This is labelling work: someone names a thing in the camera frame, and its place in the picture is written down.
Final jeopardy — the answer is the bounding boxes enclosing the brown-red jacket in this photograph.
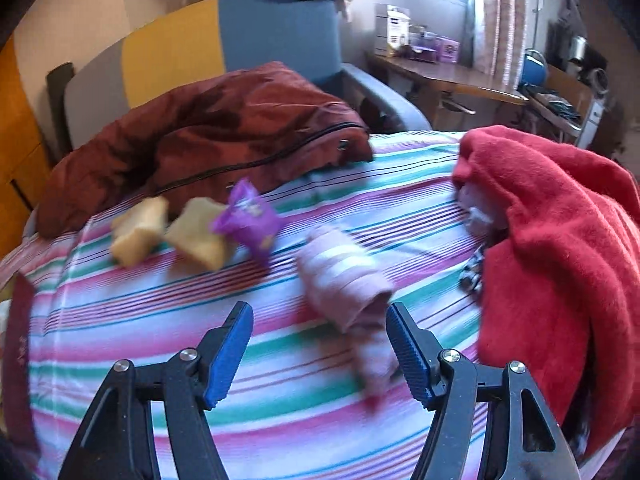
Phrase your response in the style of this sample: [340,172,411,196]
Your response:
[37,61,375,240]

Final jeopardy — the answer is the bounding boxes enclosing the black white checkered cloth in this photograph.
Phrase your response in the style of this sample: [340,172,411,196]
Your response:
[459,245,488,293]

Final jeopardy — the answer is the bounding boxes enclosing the pink striped sock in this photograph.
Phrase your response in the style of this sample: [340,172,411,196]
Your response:
[295,225,401,406]

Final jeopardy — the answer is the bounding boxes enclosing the orange wooden cabinet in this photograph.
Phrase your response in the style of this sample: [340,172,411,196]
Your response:
[0,37,56,211]

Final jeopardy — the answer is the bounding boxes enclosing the grey yellow blue sofa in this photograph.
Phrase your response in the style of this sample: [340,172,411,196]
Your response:
[14,0,432,161]

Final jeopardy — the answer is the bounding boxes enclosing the pale pink cloth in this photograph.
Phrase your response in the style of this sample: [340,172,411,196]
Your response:
[460,180,507,236]

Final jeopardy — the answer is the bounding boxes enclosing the purple box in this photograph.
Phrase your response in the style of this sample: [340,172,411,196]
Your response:
[434,37,461,64]

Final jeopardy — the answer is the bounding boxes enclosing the wooden desk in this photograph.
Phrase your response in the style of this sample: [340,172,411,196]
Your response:
[367,52,531,126]

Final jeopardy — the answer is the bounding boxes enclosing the blue pot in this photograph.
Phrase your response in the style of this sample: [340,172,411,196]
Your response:
[519,49,548,88]

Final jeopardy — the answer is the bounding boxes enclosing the striped bed sheet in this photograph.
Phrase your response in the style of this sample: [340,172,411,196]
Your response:
[0,130,640,480]

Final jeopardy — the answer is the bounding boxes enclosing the dark grey panel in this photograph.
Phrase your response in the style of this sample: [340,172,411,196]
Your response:
[46,62,76,158]

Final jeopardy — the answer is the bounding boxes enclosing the wooden side cabinet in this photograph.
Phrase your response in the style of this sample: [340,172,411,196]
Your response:
[530,64,608,147]

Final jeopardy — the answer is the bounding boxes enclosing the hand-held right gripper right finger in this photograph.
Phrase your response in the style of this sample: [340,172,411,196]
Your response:
[386,302,583,480]

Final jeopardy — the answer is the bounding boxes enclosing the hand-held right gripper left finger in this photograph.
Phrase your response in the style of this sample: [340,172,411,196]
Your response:
[59,301,254,480]

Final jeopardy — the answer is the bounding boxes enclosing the purple snack packet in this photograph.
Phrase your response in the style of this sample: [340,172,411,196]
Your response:
[210,178,281,256]

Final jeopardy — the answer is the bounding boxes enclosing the red fleece garment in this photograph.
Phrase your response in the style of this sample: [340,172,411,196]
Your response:
[452,125,640,461]

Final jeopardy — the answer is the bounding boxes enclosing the pink patterned curtain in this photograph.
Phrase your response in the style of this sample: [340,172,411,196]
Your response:
[472,0,531,91]

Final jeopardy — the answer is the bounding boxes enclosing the dark red booklet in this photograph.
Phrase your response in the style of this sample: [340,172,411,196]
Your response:
[0,274,41,456]

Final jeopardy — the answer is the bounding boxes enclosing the white box with print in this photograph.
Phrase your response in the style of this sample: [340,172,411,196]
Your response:
[375,4,412,57]

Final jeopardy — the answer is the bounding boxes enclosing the yellow bread piece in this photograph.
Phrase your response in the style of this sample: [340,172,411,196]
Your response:
[166,197,236,271]
[110,196,170,267]

